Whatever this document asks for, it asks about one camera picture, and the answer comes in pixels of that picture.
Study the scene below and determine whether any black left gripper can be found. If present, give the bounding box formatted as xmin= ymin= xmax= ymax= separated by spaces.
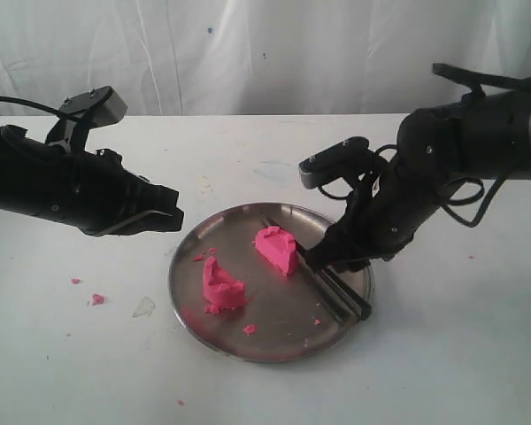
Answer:
xmin=65 ymin=153 xmax=184 ymax=237

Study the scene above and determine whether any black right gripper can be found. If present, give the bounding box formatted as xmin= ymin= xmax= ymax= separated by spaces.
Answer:
xmin=304 ymin=185 xmax=420 ymax=273

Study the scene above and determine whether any black kitchen knife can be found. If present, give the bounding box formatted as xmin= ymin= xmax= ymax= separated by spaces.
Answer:
xmin=288 ymin=242 xmax=372 ymax=321

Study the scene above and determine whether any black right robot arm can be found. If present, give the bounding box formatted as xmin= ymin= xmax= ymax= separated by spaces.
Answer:
xmin=299 ymin=63 xmax=531 ymax=271

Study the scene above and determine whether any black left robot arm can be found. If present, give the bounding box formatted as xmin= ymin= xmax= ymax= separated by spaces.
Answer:
xmin=0 ymin=125 xmax=184 ymax=237

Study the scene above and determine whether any pink clay crumbs left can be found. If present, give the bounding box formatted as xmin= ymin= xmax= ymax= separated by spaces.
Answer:
xmin=192 ymin=248 xmax=217 ymax=262

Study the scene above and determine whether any clear tape piece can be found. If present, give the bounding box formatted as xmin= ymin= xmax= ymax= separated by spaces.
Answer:
xmin=132 ymin=297 xmax=156 ymax=319

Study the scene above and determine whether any pink clay crumb on table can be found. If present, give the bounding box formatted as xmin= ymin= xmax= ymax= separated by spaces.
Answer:
xmin=91 ymin=293 xmax=105 ymax=306

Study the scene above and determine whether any pink clay crumb front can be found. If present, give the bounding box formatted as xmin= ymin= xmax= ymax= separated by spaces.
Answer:
xmin=243 ymin=324 xmax=257 ymax=335

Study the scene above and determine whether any white backdrop sheet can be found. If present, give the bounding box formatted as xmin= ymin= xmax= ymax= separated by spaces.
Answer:
xmin=0 ymin=1 xmax=531 ymax=115

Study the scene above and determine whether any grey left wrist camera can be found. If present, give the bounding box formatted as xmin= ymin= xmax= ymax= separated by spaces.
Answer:
xmin=59 ymin=86 xmax=127 ymax=128

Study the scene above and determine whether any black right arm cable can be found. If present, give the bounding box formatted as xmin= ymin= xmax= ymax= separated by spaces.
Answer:
xmin=313 ymin=145 xmax=514 ymax=229

